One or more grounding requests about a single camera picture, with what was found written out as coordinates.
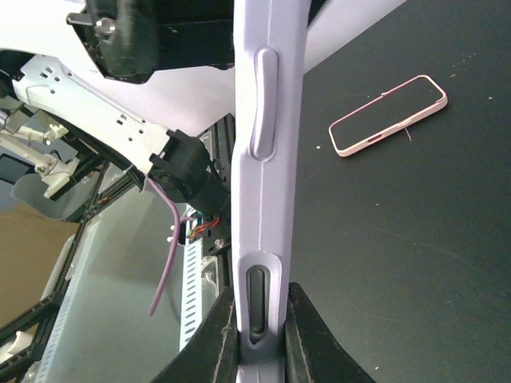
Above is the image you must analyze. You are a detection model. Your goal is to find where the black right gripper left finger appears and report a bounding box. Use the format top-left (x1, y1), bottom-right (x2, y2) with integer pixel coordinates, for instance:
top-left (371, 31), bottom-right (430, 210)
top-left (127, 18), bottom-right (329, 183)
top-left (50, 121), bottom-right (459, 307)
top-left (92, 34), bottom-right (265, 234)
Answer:
top-left (153, 287), bottom-right (239, 383)

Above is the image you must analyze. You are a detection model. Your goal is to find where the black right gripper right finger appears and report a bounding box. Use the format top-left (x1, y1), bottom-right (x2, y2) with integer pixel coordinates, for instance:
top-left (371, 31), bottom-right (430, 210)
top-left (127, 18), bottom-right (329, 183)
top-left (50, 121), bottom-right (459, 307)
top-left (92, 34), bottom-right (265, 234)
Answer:
top-left (285, 282), bottom-right (374, 383)

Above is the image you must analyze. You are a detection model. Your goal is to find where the lavender phone case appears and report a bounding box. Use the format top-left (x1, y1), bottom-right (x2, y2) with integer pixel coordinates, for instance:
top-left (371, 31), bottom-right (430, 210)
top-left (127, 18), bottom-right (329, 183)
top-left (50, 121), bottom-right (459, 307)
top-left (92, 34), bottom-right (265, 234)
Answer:
top-left (231, 1), bottom-right (311, 382)

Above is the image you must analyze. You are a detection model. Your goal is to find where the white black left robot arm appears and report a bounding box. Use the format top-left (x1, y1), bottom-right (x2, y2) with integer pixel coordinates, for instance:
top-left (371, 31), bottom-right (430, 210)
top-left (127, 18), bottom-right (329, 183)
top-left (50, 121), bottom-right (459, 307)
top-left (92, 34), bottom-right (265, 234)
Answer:
top-left (1, 1), bottom-right (234, 215)

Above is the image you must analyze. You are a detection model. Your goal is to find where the phone in pink case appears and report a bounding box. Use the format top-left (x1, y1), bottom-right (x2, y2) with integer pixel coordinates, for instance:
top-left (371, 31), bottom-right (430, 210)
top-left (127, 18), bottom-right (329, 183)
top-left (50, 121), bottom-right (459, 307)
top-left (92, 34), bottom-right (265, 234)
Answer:
top-left (328, 74), bottom-right (448, 158)

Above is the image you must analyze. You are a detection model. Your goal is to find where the light blue slotted cable duct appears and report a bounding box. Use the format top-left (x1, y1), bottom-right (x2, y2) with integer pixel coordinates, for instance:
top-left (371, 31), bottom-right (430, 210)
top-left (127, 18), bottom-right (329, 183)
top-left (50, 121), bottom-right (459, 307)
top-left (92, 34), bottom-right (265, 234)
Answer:
top-left (26, 219), bottom-right (203, 382)

